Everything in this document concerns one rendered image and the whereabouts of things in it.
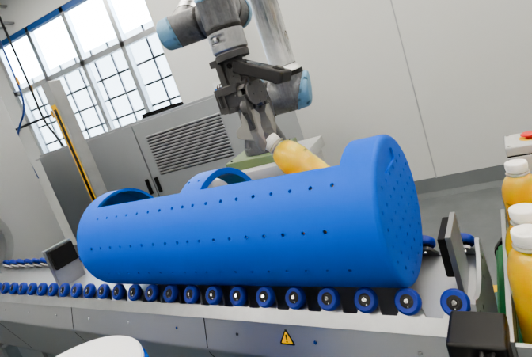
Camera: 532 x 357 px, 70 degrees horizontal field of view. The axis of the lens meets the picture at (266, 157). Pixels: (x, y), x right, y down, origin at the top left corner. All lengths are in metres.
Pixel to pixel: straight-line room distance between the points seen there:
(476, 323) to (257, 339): 0.48
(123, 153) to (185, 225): 2.27
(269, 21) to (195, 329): 0.88
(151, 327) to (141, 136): 1.97
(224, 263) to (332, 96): 2.90
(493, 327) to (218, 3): 0.69
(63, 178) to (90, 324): 2.36
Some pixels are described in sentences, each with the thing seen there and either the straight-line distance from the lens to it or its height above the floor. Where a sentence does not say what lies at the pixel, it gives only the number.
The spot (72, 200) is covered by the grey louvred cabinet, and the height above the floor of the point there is 0.99.
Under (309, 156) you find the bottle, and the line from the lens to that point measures 0.77.
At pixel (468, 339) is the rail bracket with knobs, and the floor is 1.00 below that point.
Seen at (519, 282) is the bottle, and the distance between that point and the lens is 0.64.
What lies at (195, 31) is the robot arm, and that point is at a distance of 0.92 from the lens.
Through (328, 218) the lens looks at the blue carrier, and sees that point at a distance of 0.66.
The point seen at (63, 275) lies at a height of 0.97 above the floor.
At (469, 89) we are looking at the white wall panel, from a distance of 3.56.
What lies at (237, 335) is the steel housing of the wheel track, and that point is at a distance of 0.95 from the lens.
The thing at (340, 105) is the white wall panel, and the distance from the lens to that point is 3.60.
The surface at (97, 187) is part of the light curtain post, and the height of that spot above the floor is 1.20.
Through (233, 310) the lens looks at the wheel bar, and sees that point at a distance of 0.94.
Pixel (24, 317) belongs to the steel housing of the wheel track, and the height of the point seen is 0.86.
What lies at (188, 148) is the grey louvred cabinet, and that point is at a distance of 2.74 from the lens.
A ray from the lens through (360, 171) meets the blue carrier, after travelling 0.65.
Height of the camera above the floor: 1.39
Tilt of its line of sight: 10 degrees down
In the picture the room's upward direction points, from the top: 19 degrees counter-clockwise
